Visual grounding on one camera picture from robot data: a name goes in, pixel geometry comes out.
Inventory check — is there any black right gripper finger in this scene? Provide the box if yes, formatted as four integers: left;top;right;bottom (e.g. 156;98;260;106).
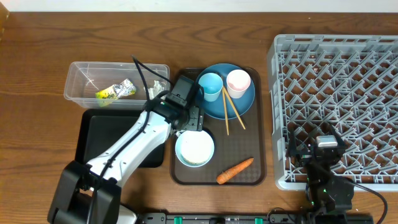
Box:
286;128;299;157
328;123;348;149

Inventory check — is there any light blue rice bowl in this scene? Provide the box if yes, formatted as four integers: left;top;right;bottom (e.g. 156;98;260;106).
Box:
175;131;215;167

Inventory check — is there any white paper napkin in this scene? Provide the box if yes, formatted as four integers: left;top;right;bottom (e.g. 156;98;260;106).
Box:
144;80;165;100

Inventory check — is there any yellow green snack wrapper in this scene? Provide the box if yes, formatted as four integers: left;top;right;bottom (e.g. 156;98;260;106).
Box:
95;78;136;107

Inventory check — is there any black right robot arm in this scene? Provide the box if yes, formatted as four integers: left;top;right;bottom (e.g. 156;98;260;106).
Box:
287;125;354;223

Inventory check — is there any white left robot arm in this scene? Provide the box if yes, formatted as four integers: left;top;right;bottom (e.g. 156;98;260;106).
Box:
47;94;204;223

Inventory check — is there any grey dishwasher rack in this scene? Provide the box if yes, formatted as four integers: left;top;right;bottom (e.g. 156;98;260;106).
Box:
267;34;397;192

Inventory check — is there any light blue cup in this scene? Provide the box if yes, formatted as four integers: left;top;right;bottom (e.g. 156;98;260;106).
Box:
198;73;223;102

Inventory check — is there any brown serving tray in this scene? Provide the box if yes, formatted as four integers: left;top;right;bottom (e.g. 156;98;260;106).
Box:
170;67;266;185

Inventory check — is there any pink cup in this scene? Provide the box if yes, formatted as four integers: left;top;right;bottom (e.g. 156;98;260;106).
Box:
226;70;251;98

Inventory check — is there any orange carrot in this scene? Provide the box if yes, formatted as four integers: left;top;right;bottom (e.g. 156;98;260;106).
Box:
216;158;254;185

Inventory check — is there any clear plastic bin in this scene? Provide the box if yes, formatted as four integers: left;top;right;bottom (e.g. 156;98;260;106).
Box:
63;62;170;110

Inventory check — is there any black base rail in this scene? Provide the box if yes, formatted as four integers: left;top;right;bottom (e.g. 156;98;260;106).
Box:
136;212;374;224

